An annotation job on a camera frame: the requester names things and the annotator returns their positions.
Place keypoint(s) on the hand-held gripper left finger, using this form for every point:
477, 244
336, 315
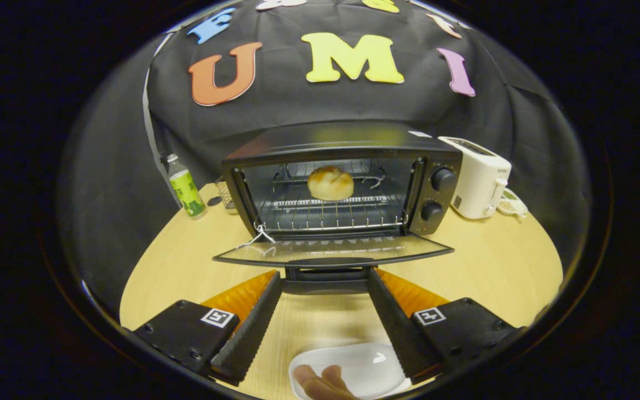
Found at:
250, 328

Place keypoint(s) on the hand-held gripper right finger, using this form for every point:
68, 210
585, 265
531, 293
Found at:
395, 328

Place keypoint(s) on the golden bread bun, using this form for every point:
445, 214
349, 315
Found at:
330, 183

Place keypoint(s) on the black toaster oven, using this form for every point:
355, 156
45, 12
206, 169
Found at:
342, 139

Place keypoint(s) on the white slot toaster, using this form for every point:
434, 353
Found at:
478, 183

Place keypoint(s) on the white plate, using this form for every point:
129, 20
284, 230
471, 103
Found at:
370, 366

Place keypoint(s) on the small black cap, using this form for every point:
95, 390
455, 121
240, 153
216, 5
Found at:
214, 201

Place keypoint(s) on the small clear glass cup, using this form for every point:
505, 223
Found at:
225, 195

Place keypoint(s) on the green label plastic bottle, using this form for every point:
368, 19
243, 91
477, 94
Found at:
188, 191

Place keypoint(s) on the small white dish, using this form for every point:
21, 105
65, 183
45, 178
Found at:
513, 206

